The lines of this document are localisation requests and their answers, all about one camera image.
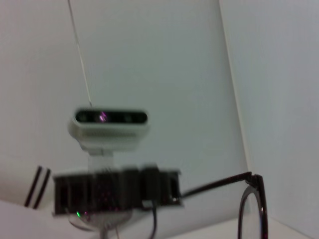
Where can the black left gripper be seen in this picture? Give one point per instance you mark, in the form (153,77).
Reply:
(99,191)

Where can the black glasses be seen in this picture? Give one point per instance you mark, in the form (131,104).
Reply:
(256,181)

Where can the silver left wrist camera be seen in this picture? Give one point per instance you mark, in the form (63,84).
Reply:
(109,129)

